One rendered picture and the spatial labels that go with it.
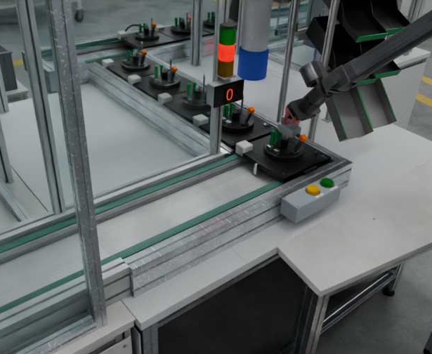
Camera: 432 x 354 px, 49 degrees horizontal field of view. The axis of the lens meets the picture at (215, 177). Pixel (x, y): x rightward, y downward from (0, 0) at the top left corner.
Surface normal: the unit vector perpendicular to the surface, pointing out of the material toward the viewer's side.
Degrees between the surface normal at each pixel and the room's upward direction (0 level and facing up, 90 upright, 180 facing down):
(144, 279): 90
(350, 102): 45
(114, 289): 90
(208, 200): 0
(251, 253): 0
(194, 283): 0
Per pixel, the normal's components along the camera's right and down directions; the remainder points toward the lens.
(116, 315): 0.04, -0.83
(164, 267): 0.63, 0.45
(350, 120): 0.37, -0.23
